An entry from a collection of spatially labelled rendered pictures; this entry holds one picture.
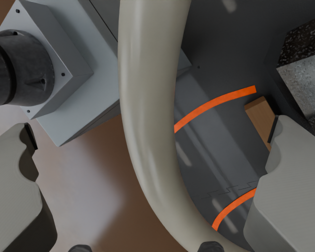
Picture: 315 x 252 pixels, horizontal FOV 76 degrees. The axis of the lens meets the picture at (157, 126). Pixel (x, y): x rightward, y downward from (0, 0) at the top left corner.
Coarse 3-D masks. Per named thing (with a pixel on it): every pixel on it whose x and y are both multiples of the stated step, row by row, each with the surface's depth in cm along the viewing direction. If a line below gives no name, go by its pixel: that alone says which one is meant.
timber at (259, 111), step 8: (248, 104) 120; (256, 104) 111; (264, 104) 110; (248, 112) 114; (256, 112) 113; (264, 112) 111; (272, 112) 110; (256, 120) 114; (264, 120) 113; (272, 120) 111; (256, 128) 116; (264, 128) 114; (264, 136) 115
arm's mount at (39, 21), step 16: (16, 0) 47; (16, 16) 49; (32, 16) 48; (48, 16) 53; (32, 32) 49; (48, 32) 50; (64, 32) 55; (48, 48) 49; (64, 48) 52; (64, 64) 49; (80, 64) 54; (64, 80) 50; (80, 80) 55; (64, 96) 59; (32, 112) 57; (48, 112) 64
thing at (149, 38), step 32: (128, 0) 8; (160, 0) 8; (128, 32) 8; (160, 32) 8; (128, 64) 9; (160, 64) 9; (128, 96) 10; (160, 96) 10; (128, 128) 11; (160, 128) 11; (160, 160) 12; (160, 192) 13; (192, 224) 15
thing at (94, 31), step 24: (48, 0) 54; (72, 0) 52; (96, 0) 60; (72, 24) 54; (96, 24) 53; (96, 48) 54; (96, 72) 56; (72, 96) 62; (96, 96) 59; (48, 120) 69; (72, 120) 65; (96, 120) 69
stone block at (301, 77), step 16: (288, 32) 64; (304, 32) 59; (272, 48) 81; (288, 48) 63; (304, 48) 58; (272, 64) 72; (288, 64) 62; (304, 64) 58; (288, 80) 64; (304, 80) 60; (288, 96) 77; (304, 96) 63; (304, 112) 66; (304, 128) 89
